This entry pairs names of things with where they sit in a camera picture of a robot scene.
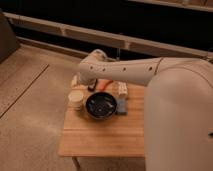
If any cream ceramic cup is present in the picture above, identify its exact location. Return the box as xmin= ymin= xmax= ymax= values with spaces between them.
xmin=68 ymin=90 xmax=84 ymax=110

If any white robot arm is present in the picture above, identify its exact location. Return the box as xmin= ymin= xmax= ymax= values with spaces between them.
xmin=78 ymin=49 xmax=162 ymax=86

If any dark ceramic bowl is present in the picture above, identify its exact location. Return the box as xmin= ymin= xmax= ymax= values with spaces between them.
xmin=86 ymin=92 xmax=117 ymax=120

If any orange carrot toy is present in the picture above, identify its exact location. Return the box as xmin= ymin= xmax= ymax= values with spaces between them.
xmin=97 ymin=80 xmax=112 ymax=91

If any white cube with dots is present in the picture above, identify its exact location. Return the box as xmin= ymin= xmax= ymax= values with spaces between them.
xmin=118 ymin=82 xmax=128 ymax=98

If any blue sponge block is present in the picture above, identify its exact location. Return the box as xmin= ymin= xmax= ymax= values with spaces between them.
xmin=117 ymin=98 xmax=127 ymax=115

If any wooden table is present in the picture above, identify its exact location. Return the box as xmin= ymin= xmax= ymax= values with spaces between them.
xmin=57 ymin=75 xmax=148 ymax=171

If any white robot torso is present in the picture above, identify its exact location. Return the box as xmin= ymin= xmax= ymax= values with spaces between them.
xmin=144 ymin=60 xmax=213 ymax=171

